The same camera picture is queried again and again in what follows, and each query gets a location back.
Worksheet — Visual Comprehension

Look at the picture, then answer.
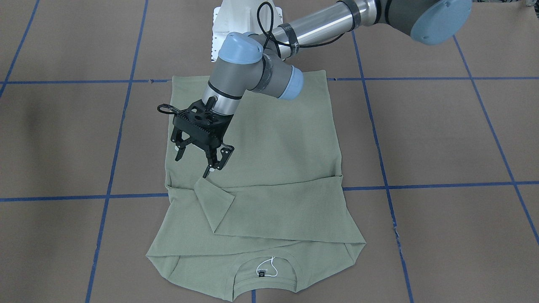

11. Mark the olive green long-sleeve shirt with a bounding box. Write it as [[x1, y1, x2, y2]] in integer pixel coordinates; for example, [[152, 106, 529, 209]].
[[147, 70, 366, 301]]

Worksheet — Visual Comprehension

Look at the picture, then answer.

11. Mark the thin black cable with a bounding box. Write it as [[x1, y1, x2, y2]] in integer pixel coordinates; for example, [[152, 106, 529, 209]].
[[257, 1, 346, 59]]

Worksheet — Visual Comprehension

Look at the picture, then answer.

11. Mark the white neck tag string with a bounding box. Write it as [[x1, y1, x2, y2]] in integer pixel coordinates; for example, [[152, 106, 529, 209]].
[[257, 256, 280, 278]]

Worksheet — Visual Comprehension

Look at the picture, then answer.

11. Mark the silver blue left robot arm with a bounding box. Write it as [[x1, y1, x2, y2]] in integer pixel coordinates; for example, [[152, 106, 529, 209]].
[[157, 0, 472, 177]]

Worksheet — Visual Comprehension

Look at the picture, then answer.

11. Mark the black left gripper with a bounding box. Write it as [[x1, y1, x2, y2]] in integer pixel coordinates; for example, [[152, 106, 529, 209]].
[[170, 100, 235, 178]]

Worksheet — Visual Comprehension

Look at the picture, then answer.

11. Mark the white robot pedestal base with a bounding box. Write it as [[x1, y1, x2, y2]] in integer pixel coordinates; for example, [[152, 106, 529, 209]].
[[211, 0, 283, 64]]

